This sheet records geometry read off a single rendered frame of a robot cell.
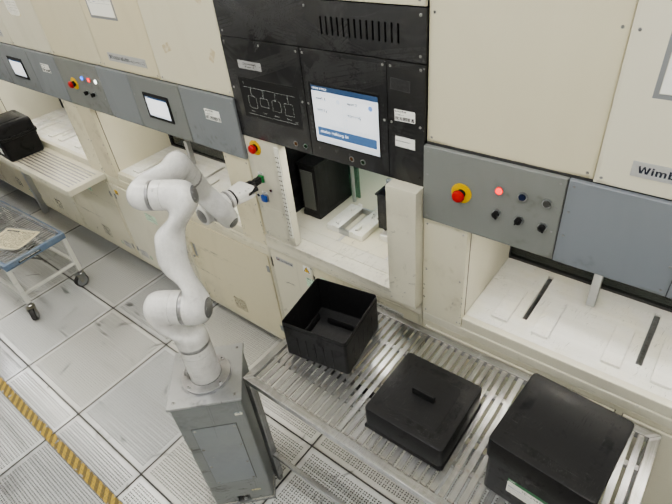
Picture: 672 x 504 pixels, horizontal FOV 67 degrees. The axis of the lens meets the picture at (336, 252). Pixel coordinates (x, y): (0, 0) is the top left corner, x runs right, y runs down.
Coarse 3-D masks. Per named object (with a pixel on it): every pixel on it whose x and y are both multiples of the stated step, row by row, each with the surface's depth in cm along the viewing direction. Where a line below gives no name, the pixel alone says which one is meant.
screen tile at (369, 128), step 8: (352, 104) 167; (360, 104) 165; (368, 104) 163; (352, 112) 169; (360, 112) 167; (368, 112) 165; (352, 120) 171; (368, 120) 167; (352, 128) 173; (360, 128) 171; (368, 128) 168
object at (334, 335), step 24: (312, 288) 206; (336, 288) 206; (312, 312) 212; (336, 312) 214; (360, 312) 208; (288, 336) 193; (312, 336) 185; (336, 336) 204; (360, 336) 191; (312, 360) 195; (336, 360) 187
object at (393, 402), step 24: (408, 360) 179; (384, 384) 172; (408, 384) 171; (432, 384) 170; (456, 384) 169; (384, 408) 165; (408, 408) 164; (432, 408) 163; (456, 408) 162; (384, 432) 166; (408, 432) 157; (432, 432) 156; (456, 432) 158; (432, 456) 155
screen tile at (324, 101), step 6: (318, 96) 175; (324, 96) 173; (318, 102) 176; (324, 102) 175; (330, 102) 173; (330, 108) 174; (336, 108) 173; (342, 108) 171; (318, 114) 179; (324, 114) 178; (336, 114) 174; (342, 114) 172; (318, 120) 181; (324, 120) 179; (330, 120) 177; (336, 120) 176; (342, 120) 174; (336, 126) 177; (342, 126) 175
